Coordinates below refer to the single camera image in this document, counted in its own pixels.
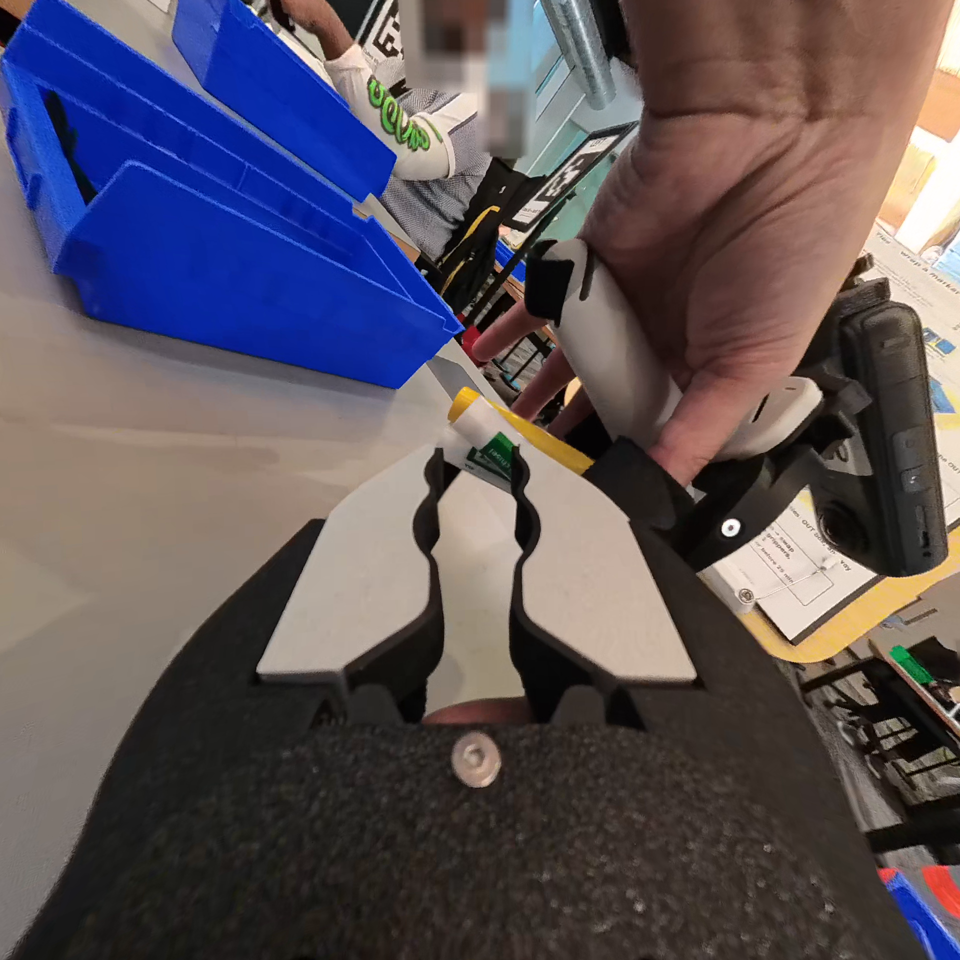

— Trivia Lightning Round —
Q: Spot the grey desk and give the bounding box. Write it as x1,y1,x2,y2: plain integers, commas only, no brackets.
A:
0,0,526,931

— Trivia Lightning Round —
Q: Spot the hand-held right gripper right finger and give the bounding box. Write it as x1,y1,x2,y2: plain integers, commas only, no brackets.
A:
510,446,700,725

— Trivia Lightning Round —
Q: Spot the black white printed sign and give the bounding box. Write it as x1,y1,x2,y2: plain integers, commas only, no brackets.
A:
510,123,639,230

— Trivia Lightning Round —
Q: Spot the person's left hand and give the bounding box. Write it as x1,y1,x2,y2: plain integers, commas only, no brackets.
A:
471,112,939,487

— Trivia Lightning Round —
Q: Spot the yellow highlighter marker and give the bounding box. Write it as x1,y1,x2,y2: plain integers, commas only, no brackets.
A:
447,386,595,477

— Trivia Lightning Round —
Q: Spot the silver ventilation duct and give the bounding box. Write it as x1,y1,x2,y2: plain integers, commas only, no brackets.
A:
540,0,618,110

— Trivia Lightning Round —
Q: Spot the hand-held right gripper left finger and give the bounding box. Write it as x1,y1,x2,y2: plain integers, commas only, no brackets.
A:
256,446,449,725

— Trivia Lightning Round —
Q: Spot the black backpack yellow trim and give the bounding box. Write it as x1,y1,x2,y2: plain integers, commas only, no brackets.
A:
438,161,541,316

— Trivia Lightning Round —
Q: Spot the printed instruction sheet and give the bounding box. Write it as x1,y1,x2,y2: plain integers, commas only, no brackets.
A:
697,225,960,646

